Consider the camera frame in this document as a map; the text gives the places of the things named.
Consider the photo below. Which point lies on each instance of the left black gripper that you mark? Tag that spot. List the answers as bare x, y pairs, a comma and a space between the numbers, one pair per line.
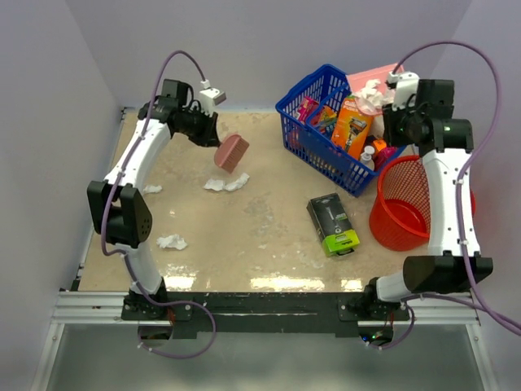
209, 137

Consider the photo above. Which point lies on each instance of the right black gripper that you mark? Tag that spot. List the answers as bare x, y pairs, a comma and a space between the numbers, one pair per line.
391, 116

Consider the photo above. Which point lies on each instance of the pink hand brush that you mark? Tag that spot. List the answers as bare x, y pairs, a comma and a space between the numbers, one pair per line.
230, 152

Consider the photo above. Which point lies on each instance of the long paper scrap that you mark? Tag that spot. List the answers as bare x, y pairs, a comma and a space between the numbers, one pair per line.
222, 185

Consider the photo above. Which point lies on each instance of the tall paper scrap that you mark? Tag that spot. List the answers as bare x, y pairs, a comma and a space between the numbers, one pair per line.
372, 104

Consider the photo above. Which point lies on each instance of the pink dustpan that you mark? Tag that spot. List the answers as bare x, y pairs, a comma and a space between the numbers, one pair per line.
356, 81

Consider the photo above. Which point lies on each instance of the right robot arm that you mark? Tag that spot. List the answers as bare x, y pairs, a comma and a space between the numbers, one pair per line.
426, 274

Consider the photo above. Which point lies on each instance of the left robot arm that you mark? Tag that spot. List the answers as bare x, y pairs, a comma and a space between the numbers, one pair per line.
119, 212

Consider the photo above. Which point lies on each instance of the orange box in basket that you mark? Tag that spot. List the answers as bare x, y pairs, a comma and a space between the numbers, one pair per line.
378, 144

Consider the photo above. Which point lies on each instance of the magenta box in basket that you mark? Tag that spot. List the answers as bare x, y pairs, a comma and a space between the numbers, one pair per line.
383, 157

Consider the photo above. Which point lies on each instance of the white pump bottle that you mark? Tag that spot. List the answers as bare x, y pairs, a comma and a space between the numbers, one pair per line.
366, 157

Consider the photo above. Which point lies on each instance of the orange razor package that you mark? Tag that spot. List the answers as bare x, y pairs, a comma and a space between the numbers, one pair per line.
351, 128

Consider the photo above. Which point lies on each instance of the colourful pack in basket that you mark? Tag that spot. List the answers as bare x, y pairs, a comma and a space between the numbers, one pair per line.
325, 117

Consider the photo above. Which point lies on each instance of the red mesh waste basket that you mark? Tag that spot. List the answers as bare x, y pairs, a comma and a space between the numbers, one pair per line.
426, 200

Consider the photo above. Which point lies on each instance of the blue plastic basket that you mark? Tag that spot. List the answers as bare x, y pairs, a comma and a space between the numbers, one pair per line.
328, 86

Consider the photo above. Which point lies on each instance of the pink box in basket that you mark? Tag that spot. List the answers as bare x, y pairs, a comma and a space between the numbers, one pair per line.
307, 106

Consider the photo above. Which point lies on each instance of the black green razor box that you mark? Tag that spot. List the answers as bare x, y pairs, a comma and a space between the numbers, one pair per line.
333, 227

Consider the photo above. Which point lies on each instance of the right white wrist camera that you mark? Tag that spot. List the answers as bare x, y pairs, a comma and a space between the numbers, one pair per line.
405, 85

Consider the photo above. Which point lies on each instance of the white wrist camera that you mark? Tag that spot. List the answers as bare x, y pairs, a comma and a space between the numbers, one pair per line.
405, 85
210, 97

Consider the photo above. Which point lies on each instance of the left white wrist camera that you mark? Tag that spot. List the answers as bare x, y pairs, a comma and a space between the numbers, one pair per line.
210, 97

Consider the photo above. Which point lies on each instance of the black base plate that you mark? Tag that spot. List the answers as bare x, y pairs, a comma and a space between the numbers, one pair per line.
337, 313

